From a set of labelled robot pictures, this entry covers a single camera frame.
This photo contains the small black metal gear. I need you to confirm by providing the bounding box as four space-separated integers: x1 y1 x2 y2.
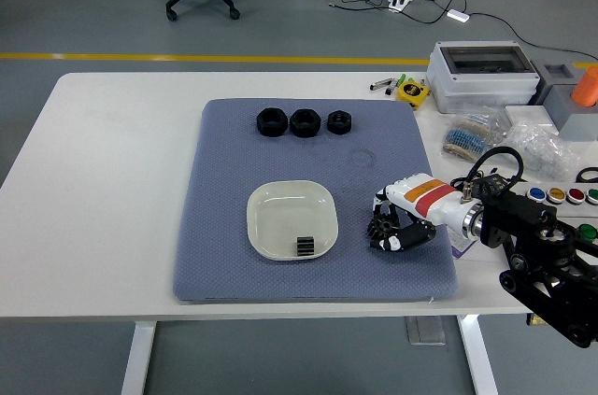
294 235 316 257

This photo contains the clear plastic parts bag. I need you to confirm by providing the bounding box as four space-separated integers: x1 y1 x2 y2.
495 117 583 181

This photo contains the grey floor plate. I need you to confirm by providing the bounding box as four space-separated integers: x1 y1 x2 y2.
405 316 448 346

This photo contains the small black hex nut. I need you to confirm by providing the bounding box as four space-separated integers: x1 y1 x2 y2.
326 109 353 135

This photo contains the grey block holder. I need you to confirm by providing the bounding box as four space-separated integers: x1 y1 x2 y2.
532 61 598 142

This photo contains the large black hex nut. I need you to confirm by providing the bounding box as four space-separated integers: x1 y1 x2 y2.
289 107 321 138
256 106 288 138

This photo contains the grey electrical enclosure box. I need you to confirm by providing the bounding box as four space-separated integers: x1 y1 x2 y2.
425 41 542 115

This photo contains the long black floor cable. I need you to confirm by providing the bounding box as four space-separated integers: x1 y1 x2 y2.
469 11 598 63

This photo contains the yellow tape measure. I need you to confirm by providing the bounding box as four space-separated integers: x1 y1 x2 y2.
396 79 431 109

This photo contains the white table leg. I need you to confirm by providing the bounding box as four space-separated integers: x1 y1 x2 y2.
456 314 499 395
120 321 156 395

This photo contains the orange cylinder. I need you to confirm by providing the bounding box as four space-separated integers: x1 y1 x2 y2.
570 66 598 107

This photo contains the white square plate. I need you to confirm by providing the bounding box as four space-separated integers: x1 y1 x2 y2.
246 179 338 261

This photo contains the blue-grey textured mat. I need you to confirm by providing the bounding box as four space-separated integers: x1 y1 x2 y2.
171 98 459 305

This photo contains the white flat box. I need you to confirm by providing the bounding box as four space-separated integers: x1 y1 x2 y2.
504 105 560 134

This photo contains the bag of blue resistors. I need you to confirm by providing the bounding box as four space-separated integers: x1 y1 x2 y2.
441 105 508 165

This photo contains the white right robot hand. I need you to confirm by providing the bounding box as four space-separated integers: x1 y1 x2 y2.
367 173 468 252

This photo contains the grey push-button control box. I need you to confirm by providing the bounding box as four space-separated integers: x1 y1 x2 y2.
522 182 598 247

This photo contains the purple-edged label card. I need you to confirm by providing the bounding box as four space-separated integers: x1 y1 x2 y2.
448 230 478 261

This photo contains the large black metal gear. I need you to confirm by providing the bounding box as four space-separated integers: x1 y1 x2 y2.
366 207 402 241

